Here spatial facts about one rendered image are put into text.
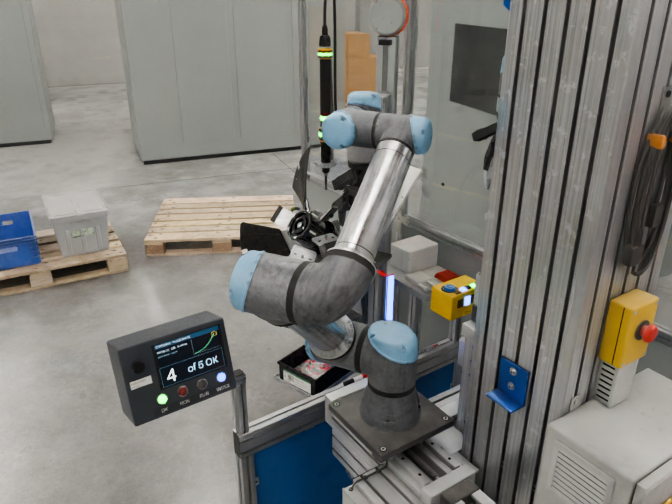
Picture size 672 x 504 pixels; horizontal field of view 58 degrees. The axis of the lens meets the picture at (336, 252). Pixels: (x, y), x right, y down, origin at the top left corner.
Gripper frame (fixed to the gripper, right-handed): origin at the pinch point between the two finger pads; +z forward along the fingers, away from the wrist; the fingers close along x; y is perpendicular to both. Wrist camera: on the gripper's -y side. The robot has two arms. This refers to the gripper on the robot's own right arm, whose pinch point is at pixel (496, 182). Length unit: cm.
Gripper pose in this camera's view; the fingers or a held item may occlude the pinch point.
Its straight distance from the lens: 181.2
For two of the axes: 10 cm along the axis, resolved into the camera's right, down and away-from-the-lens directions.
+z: 0.0, 9.1, 4.1
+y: 5.7, 3.4, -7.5
